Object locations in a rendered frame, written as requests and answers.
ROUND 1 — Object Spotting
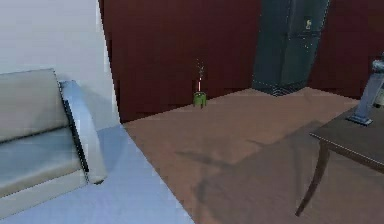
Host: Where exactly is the grey sofa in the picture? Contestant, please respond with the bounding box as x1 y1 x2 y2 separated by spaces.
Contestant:
0 68 109 221

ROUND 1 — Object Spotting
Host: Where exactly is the dark brown table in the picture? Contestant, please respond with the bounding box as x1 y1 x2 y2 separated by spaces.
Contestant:
294 104 384 218

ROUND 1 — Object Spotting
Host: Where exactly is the green pot house plant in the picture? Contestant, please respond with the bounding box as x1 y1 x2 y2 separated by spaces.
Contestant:
193 58 208 109

